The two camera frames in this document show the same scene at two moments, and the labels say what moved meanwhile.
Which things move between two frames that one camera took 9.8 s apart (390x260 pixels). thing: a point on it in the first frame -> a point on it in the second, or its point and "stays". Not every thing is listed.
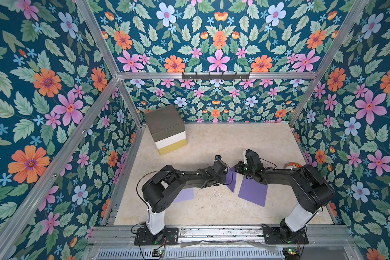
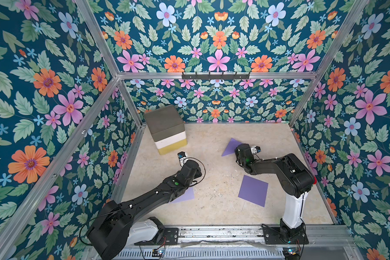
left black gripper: x=221 y=176 -> x=196 y=171
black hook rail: x=221 y=76 stays
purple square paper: x=253 y=190 stays
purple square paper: x=231 y=178 -> x=231 y=147
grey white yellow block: x=167 y=128 stays
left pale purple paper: x=184 y=195 stays
